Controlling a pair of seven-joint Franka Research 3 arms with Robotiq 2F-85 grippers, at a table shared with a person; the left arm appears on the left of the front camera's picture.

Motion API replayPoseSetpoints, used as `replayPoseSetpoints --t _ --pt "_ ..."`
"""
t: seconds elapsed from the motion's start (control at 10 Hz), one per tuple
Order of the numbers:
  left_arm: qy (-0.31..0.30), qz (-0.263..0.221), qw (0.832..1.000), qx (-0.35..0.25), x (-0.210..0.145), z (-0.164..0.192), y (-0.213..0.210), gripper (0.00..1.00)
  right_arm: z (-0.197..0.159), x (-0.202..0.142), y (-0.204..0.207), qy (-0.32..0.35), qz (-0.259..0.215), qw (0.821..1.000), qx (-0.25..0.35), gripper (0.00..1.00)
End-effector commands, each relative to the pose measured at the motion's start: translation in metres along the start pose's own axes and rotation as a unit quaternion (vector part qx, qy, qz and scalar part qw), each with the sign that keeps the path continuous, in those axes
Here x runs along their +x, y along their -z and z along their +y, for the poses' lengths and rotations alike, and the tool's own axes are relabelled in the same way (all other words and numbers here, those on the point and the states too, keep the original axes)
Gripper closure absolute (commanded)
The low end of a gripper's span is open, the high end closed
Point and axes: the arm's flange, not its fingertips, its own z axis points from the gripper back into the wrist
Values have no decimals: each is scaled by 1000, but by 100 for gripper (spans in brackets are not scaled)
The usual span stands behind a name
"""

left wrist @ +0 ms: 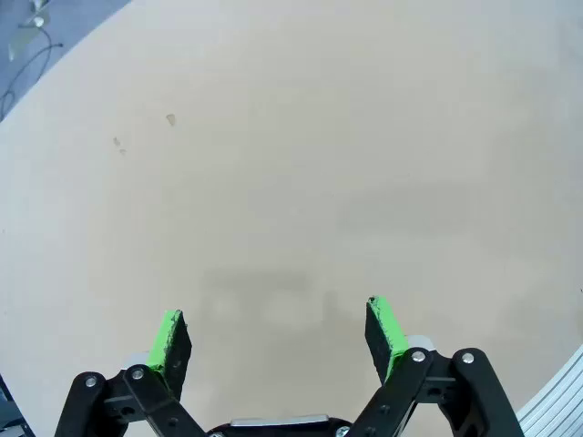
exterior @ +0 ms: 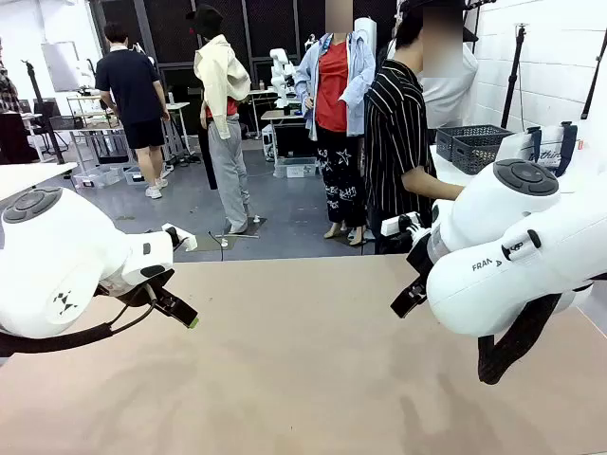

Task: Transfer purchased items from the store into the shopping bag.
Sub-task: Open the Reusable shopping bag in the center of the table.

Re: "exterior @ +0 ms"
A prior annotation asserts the mannequin with cream jacket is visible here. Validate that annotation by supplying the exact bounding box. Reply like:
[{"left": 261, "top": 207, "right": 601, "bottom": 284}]
[{"left": 185, "top": 3, "right": 253, "bottom": 236}]

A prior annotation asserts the black left arm cable sleeve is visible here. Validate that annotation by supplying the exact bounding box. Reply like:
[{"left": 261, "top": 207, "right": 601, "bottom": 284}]
[{"left": 0, "top": 282, "right": 158, "bottom": 358}]

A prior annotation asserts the person in black shirt shorts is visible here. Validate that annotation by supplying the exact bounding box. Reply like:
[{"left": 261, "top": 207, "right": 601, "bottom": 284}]
[{"left": 94, "top": 21, "right": 171, "bottom": 201}]

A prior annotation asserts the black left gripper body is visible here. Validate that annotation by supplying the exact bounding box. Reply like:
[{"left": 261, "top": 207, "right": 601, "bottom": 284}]
[{"left": 123, "top": 265, "right": 177, "bottom": 305}]

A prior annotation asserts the person's right forearm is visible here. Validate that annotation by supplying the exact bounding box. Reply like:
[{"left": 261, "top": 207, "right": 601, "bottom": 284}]
[{"left": 401, "top": 169, "right": 466, "bottom": 203}]

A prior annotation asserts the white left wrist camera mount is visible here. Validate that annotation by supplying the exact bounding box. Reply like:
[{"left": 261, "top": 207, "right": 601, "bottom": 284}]
[{"left": 160, "top": 222, "right": 198, "bottom": 253}]

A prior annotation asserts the white board on stand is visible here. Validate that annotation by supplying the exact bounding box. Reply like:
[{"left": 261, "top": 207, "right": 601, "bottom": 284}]
[{"left": 40, "top": 41, "right": 83, "bottom": 94}]

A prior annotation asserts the black tripod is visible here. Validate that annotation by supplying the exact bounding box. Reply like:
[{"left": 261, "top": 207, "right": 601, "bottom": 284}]
[
  {"left": 20, "top": 59, "right": 66, "bottom": 166},
  {"left": 579, "top": 45, "right": 607, "bottom": 120},
  {"left": 499, "top": 21, "right": 530, "bottom": 132}
]

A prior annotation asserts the black box on floor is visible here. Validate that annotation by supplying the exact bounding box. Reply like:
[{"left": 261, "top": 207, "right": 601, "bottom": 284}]
[{"left": 273, "top": 123, "right": 320, "bottom": 160}]

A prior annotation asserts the person in striped black shirt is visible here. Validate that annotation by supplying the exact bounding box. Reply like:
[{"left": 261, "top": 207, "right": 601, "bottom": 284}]
[{"left": 363, "top": 0, "right": 467, "bottom": 256}]

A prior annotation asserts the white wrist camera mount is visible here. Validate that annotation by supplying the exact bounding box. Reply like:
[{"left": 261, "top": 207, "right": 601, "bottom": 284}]
[
  {"left": 160, "top": 222, "right": 198, "bottom": 253},
  {"left": 380, "top": 210, "right": 435, "bottom": 247}
]

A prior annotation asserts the black office chair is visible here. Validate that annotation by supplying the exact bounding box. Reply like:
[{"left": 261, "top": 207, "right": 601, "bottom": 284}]
[{"left": 31, "top": 98, "right": 73, "bottom": 158}]

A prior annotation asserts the white round-edged table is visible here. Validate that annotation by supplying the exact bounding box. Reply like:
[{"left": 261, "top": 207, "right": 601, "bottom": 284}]
[{"left": 0, "top": 162, "right": 79, "bottom": 202}]

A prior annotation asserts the mannequin red shirt blue overshirt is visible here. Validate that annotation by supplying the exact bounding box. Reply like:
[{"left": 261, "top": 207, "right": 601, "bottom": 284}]
[{"left": 293, "top": 0, "right": 377, "bottom": 246}]

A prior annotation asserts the mannequin floor base plate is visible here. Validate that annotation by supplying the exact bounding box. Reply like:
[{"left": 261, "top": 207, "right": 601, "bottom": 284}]
[{"left": 214, "top": 215, "right": 267, "bottom": 242}]

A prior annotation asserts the white side table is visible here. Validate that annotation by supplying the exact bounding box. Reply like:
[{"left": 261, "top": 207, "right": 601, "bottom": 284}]
[{"left": 429, "top": 144, "right": 504, "bottom": 189}]

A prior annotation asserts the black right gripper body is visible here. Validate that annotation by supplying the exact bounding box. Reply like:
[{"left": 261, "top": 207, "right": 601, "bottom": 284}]
[{"left": 405, "top": 230, "right": 435, "bottom": 282}]

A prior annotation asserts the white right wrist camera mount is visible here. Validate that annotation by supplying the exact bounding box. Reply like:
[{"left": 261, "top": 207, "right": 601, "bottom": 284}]
[{"left": 380, "top": 210, "right": 435, "bottom": 247}]

